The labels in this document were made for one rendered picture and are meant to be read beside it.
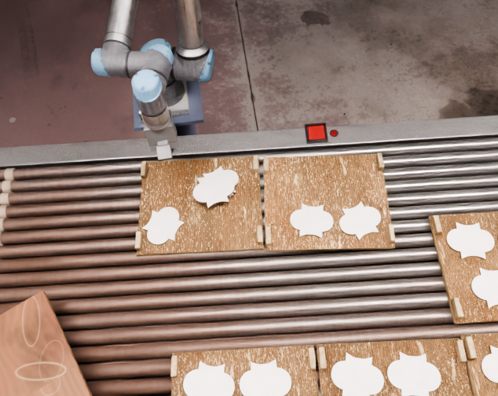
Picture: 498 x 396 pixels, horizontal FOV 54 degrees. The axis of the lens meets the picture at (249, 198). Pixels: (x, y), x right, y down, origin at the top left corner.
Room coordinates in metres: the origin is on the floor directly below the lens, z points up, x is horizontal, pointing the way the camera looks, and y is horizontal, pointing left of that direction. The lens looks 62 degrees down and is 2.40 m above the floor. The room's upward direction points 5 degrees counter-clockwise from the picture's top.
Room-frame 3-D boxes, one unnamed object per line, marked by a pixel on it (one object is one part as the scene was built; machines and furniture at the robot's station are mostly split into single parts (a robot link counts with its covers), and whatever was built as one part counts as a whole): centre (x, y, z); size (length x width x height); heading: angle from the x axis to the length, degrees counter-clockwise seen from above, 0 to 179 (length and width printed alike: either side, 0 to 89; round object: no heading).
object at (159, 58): (0.99, 0.24, 1.37); 0.11 x 0.11 x 0.08; 78
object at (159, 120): (0.88, 0.25, 1.29); 0.08 x 0.08 x 0.05
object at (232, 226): (0.77, 0.17, 0.93); 0.41 x 0.35 x 0.02; 88
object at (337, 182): (0.74, -0.25, 0.93); 0.41 x 0.35 x 0.02; 86
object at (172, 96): (1.29, 0.29, 0.95); 0.15 x 0.15 x 0.10
